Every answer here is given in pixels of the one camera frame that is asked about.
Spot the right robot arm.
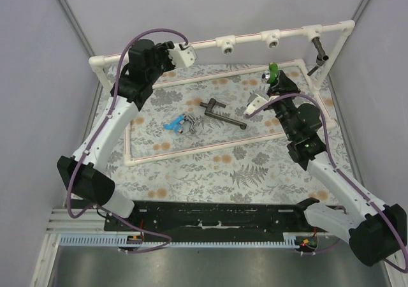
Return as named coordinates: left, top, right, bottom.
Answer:
left=261, top=70, right=407, bottom=267

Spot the floral patterned table mat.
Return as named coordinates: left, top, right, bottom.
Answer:
left=105, top=65, right=337, bottom=204

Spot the white PVC pipe frame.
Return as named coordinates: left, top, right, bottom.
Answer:
left=88, top=19, right=356, bottom=167

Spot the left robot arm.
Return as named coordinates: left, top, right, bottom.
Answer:
left=57, top=39, right=175, bottom=218

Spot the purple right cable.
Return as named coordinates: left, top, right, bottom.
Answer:
left=245, top=92, right=408, bottom=274

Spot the green plastic faucet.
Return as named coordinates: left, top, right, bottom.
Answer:
left=261, top=63, right=279, bottom=84

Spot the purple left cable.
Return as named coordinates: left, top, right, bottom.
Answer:
left=65, top=28, right=189, bottom=254

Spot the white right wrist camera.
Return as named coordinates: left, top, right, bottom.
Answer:
left=245, top=92, right=270, bottom=115

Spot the dark bronze long faucet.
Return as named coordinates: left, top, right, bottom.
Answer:
left=200, top=98, right=248, bottom=131

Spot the blue plastic faucet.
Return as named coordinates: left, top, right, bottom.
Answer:
left=163, top=115, right=185, bottom=134

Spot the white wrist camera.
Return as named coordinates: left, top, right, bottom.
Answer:
left=168, top=46, right=197, bottom=68
left=245, top=92, right=270, bottom=115

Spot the chrome metal faucet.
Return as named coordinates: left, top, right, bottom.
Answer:
left=185, top=115, right=200, bottom=133

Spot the purple cable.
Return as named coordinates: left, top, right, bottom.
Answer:
left=65, top=28, right=189, bottom=254
left=245, top=92, right=408, bottom=274

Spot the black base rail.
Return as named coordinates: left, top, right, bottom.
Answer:
left=105, top=198, right=344, bottom=237

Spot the dark bronze installed faucet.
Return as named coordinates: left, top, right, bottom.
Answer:
left=307, top=36, right=329, bottom=77

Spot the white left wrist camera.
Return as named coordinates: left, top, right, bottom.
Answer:
left=168, top=46, right=197, bottom=68

